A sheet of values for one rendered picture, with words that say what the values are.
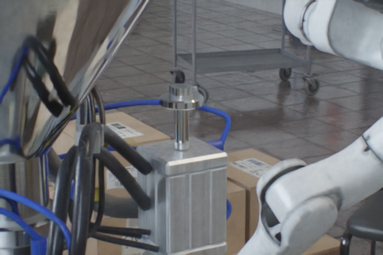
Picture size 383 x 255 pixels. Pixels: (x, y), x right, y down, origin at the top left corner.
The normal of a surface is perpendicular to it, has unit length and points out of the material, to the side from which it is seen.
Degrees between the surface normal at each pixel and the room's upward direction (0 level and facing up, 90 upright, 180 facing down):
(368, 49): 66
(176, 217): 90
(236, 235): 90
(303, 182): 35
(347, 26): 90
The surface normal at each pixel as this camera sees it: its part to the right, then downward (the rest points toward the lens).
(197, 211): 0.49, 0.24
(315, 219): 0.39, 0.61
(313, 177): 0.01, -0.65
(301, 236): 0.30, 0.79
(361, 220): -0.11, -0.93
